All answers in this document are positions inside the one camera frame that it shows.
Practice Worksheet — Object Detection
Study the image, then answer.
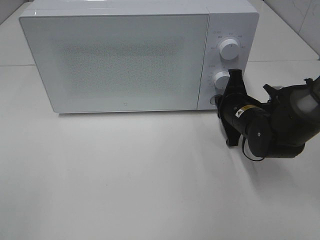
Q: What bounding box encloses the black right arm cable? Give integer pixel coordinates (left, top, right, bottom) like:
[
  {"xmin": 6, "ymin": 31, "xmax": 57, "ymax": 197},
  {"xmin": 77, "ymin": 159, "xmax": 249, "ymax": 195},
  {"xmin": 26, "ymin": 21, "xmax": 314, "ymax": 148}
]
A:
[{"xmin": 241, "ymin": 136, "xmax": 266, "ymax": 162}]

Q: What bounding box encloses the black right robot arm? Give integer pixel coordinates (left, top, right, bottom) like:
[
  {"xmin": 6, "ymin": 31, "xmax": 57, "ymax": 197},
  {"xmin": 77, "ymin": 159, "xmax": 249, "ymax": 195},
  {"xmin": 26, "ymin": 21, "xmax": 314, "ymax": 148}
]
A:
[{"xmin": 214, "ymin": 68, "xmax": 320, "ymax": 162}]

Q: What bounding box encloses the white timer knob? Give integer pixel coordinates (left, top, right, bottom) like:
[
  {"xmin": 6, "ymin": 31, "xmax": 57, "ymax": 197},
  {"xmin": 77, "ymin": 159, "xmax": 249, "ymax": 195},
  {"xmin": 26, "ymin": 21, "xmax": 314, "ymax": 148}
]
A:
[{"xmin": 213, "ymin": 71, "xmax": 230, "ymax": 90}]

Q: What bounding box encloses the white microwave oven body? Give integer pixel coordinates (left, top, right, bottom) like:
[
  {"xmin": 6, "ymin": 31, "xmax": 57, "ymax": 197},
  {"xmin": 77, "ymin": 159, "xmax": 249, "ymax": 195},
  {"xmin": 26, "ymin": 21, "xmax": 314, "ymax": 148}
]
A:
[{"xmin": 19, "ymin": 0, "xmax": 260, "ymax": 111}]

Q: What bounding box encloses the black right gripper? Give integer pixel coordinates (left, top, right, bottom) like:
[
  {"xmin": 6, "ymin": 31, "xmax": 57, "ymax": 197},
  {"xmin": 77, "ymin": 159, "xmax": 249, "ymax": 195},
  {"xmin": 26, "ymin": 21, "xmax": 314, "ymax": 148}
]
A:
[{"xmin": 215, "ymin": 68, "xmax": 269, "ymax": 147}]

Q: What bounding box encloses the upper white power knob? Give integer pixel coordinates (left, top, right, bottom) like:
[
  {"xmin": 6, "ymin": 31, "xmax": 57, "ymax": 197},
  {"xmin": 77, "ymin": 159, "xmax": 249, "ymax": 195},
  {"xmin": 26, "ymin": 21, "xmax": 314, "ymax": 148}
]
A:
[{"xmin": 218, "ymin": 37, "xmax": 241, "ymax": 61}]

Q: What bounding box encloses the white microwave door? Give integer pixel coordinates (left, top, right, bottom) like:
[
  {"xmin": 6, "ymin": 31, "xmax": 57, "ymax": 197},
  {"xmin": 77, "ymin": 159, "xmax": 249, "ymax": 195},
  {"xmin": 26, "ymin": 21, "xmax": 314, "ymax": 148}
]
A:
[{"xmin": 20, "ymin": 14, "xmax": 209, "ymax": 114}]

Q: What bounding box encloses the round white door button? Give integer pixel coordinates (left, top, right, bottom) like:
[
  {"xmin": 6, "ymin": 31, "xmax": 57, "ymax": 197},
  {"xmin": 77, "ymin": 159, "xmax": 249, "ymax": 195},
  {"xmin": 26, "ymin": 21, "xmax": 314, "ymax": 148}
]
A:
[{"xmin": 209, "ymin": 95, "xmax": 217, "ymax": 106}]

